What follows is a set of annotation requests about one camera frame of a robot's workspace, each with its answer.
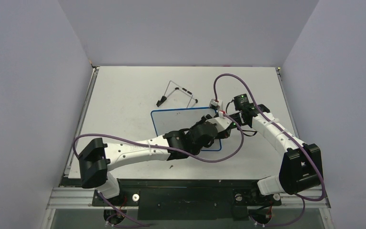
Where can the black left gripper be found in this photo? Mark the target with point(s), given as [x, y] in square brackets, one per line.
[203, 120]

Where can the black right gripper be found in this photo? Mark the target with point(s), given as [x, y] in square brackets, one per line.
[234, 118]

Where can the blue framed whiteboard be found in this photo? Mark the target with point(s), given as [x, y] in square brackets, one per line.
[167, 120]

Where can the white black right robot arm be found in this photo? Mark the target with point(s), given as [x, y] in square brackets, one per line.
[301, 166]

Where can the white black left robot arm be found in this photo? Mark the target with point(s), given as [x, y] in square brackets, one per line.
[98, 158]

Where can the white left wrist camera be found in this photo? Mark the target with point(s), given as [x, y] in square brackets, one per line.
[222, 122]

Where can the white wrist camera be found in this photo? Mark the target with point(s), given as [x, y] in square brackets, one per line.
[222, 122]
[216, 105]

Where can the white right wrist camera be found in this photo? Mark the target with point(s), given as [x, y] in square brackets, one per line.
[216, 105]

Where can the wire whiteboard stand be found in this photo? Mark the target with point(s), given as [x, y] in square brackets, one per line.
[174, 88]

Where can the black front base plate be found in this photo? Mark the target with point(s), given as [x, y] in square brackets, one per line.
[162, 199]

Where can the aluminium table edge rail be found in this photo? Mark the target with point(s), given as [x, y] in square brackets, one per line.
[81, 118]

